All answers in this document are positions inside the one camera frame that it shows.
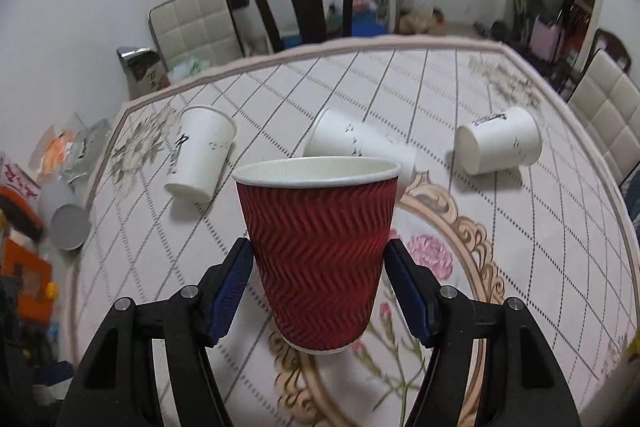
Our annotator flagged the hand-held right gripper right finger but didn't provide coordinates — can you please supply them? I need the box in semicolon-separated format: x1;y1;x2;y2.
383;239;583;427

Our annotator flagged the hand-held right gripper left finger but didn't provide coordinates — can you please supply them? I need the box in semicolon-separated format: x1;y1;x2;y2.
56;237;255;427

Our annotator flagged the red ribbed paper cup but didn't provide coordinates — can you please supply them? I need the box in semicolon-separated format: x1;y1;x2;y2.
232;156;403;355

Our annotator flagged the white paper cup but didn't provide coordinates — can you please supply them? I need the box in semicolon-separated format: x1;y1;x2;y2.
164;106;237;202
454;106;543;176
303;108;418;192

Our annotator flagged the floral printed tablecloth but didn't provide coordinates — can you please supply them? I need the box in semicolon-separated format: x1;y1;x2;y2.
70;33;636;427

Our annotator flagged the grey round bin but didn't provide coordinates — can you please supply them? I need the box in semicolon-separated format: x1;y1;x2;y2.
39;181;92;252

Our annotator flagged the orange toy box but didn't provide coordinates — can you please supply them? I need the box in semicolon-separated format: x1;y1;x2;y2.
0;187;53;323

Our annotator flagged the silver snack bag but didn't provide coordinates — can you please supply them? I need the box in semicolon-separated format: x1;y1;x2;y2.
116;46;171;100

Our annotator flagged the beige quilted chair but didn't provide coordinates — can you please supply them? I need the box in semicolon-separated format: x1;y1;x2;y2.
566;49;640;188
148;0;246;70

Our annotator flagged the blue plastic bag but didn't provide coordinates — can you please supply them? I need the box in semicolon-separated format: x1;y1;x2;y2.
350;9;388;38

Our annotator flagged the pink suitcase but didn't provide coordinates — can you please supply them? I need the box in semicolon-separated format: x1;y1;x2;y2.
530;14;568;62

